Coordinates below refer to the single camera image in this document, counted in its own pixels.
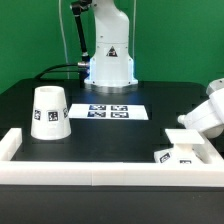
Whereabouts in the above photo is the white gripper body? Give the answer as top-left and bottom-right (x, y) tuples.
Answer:
(183, 78), (224, 138)

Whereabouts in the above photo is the white lamp base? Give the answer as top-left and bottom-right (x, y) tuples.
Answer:
(154, 129), (205, 165)

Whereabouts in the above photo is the white lamp bulb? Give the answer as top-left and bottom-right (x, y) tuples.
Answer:
(177, 115), (186, 125)

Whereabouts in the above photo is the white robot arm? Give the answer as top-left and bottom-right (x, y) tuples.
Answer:
(85, 0), (224, 91)

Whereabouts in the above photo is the white lamp shade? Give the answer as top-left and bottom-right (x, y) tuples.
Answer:
(31, 86), (71, 140)

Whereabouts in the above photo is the white marker sheet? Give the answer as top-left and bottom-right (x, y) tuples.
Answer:
(69, 104), (148, 120)

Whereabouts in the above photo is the black cable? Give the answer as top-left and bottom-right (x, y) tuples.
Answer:
(33, 62), (91, 81)

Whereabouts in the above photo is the white hanging cable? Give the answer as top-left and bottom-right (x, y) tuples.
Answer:
(57, 0), (71, 80)

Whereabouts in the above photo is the white U-shaped fence frame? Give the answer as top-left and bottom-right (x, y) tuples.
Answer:
(0, 128), (224, 187)

